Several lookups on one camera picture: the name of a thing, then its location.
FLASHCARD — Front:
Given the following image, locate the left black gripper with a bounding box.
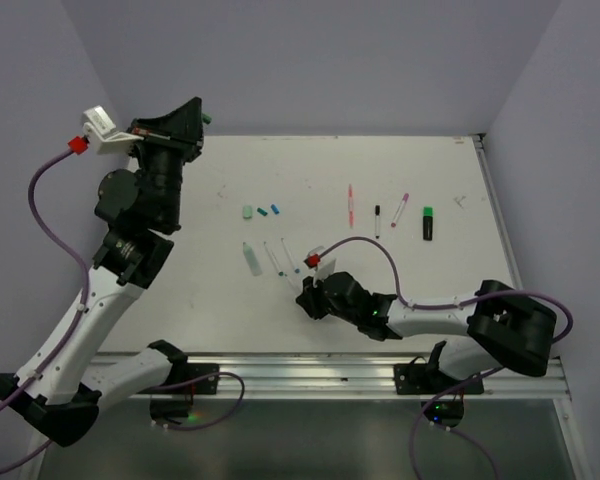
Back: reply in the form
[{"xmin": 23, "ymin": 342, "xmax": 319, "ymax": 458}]
[{"xmin": 127, "ymin": 97, "xmax": 206, "ymax": 227}]

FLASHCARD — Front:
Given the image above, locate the teal capped white marker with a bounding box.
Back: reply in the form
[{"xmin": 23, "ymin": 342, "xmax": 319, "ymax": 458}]
[{"xmin": 263, "ymin": 241, "xmax": 285, "ymax": 277}]

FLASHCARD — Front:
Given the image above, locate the blue capped white marker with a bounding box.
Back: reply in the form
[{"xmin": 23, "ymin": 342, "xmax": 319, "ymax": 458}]
[{"xmin": 280, "ymin": 238, "xmax": 301, "ymax": 274}]

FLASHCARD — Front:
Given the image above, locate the light green highlighter body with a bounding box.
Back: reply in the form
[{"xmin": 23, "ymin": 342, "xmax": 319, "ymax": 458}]
[{"xmin": 243, "ymin": 242, "xmax": 262, "ymax": 277}]

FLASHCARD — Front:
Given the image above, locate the black capped white marker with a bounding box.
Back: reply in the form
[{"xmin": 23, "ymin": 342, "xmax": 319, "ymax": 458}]
[{"xmin": 374, "ymin": 204, "xmax": 381, "ymax": 240}]

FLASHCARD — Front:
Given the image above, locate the purple capped marker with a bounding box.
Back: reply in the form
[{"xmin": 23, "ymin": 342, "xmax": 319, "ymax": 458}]
[{"xmin": 390, "ymin": 193, "xmax": 409, "ymax": 228}]

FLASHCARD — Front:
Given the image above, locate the black green highlighter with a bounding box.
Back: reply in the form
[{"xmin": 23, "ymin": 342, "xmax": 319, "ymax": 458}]
[{"xmin": 422, "ymin": 206, "xmax": 434, "ymax": 241}]

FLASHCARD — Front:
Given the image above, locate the dark green capped marker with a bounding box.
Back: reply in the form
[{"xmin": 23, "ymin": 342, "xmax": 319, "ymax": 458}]
[{"xmin": 284, "ymin": 275, "xmax": 301, "ymax": 293}]

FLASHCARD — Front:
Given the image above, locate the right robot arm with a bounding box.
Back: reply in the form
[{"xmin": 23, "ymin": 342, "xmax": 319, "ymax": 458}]
[{"xmin": 296, "ymin": 272, "xmax": 557, "ymax": 393}]

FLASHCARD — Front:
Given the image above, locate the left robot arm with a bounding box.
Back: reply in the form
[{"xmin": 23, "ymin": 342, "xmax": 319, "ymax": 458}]
[{"xmin": 0, "ymin": 97, "xmax": 211, "ymax": 447}]

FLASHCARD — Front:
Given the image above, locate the pink pen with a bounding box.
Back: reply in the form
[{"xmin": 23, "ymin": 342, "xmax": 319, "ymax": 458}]
[{"xmin": 347, "ymin": 184, "xmax": 355, "ymax": 229}]

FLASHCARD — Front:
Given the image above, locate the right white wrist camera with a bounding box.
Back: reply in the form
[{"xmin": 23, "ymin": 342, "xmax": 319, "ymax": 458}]
[{"xmin": 304, "ymin": 245, "xmax": 336, "ymax": 286}]

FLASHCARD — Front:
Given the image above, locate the aluminium rail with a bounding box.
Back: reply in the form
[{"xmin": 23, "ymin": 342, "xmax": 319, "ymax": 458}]
[{"xmin": 188, "ymin": 354, "xmax": 571, "ymax": 400}]

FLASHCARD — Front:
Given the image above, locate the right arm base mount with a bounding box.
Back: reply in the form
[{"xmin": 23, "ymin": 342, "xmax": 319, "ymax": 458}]
[{"xmin": 393, "ymin": 341, "xmax": 484, "ymax": 429}]

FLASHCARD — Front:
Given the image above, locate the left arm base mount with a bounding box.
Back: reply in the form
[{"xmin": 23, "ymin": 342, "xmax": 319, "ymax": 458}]
[{"xmin": 139, "ymin": 363, "xmax": 219, "ymax": 425}]

